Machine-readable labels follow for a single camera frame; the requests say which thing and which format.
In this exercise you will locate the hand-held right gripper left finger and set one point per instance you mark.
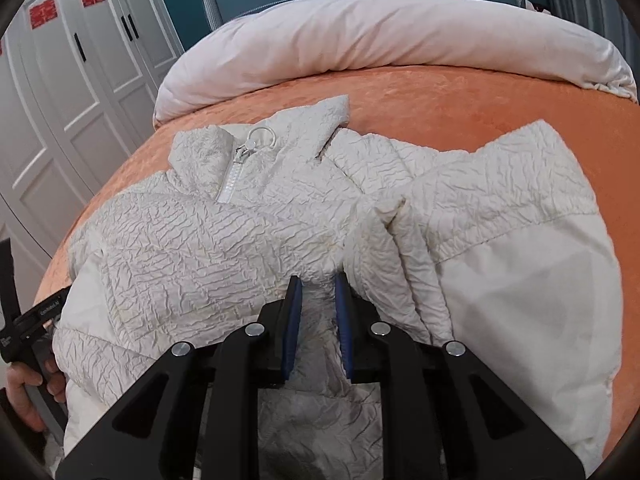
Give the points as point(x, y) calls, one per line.
point(292, 320)

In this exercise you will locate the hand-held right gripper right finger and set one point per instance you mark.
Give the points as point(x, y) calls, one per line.
point(342, 330)

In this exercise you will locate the white puffer jacket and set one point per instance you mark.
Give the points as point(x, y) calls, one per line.
point(200, 240)

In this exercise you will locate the person's left hand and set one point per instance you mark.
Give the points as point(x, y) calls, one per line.
point(20, 390)

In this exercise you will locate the white panelled wardrobe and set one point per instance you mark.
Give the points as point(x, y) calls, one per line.
point(75, 95)

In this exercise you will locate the bed with orange cover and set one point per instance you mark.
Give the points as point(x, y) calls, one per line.
point(440, 110)

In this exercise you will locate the pale pink duvet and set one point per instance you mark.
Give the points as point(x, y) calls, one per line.
point(375, 35)

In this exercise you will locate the grey curtain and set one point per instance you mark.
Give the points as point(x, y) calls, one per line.
point(575, 0)

